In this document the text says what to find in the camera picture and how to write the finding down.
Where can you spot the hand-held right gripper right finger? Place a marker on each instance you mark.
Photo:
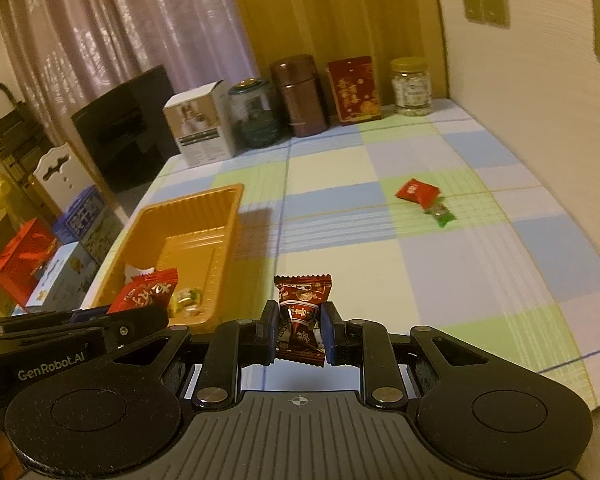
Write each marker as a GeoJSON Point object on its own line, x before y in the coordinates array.
{"type": "Point", "coordinates": [330, 335]}

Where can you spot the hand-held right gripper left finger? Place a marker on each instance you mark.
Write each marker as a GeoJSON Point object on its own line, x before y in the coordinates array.
{"type": "Point", "coordinates": [270, 332]}

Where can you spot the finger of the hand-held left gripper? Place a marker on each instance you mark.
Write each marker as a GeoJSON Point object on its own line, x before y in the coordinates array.
{"type": "Point", "coordinates": [87, 316]}
{"type": "Point", "coordinates": [140, 322]}

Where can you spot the red orange snack packet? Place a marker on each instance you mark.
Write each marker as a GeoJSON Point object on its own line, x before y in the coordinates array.
{"type": "Point", "coordinates": [145, 292]}

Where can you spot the dark red candy packet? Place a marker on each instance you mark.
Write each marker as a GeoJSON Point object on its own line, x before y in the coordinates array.
{"type": "Point", "coordinates": [302, 310]}

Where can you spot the silver grey snack packet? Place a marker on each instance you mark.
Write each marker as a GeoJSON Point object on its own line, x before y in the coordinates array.
{"type": "Point", "coordinates": [137, 274]}

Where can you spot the yellow candy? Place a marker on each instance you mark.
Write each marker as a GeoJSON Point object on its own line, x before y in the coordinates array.
{"type": "Point", "coordinates": [185, 301]}

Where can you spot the orange plastic tray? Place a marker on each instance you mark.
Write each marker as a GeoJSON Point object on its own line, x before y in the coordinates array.
{"type": "Point", "coordinates": [200, 220]}

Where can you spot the light blue white box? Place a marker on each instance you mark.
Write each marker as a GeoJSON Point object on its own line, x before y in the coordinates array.
{"type": "Point", "coordinates": [65, 275]}

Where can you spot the dark printed box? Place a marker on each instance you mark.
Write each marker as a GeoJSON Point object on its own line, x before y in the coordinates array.
{"type": "Point", "coordinates": [102, 235]}

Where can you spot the red gift box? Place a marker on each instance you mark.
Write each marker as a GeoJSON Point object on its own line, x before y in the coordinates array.
{"type": "Point", "coordinates": [22, 260]}

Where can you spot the blue printed box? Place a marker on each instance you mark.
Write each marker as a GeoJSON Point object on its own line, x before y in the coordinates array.
{"type": "Point", "coordinates": [77, 215]}

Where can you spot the white carved wooden rack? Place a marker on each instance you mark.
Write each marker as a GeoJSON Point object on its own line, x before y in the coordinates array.
{"type": "Point", "coordinates": [57, 175]}

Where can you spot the green wrapped candy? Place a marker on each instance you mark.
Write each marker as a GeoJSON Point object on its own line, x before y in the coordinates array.
{"type": "Point", "coordinates": [442, 217]}

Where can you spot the red square snack packet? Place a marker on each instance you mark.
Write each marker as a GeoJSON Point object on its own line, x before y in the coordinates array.
{"type": "Point", "coordinates": [416, 190]}

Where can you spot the black appliance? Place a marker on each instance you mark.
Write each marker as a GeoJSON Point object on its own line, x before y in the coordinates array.
{"type": "Point", "coordinates": [125, 125]}

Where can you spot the white printed carton box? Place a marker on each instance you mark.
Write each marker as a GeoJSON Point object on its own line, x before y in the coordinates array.
{"type": "Point", "coordinates": [200, 125]}

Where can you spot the green glass jar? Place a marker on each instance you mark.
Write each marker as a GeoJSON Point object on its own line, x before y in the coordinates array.
{"type": "Point", "coordinates": [254, 115]}

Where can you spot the brown metal canister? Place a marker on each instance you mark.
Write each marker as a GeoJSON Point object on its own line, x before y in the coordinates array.
{"type": "Point", "coordinates": [300, 95]}

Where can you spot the red gold tin box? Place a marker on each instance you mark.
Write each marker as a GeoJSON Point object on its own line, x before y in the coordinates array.
{"type": "Point", "coordinates": [354, 90]}

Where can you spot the clear jar with yellow lid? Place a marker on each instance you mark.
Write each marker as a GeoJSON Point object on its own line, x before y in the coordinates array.
{"type": "Point", "coordinates": [411, 87]}

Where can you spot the pink patterned curtain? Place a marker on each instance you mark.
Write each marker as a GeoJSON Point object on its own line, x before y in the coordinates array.
{"type": "Point", "coordinates": [130, 20]}

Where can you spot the wooden panel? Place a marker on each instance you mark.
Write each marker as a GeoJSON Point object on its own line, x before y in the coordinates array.
{"type": "Point", "coordinates": [340, 5]}

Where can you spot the beige wall switch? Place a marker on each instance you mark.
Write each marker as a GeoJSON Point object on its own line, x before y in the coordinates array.
{"type": "Point", "coordinates": [472, 2]}
{"type": "Point", "coordinates": [495, 4]}

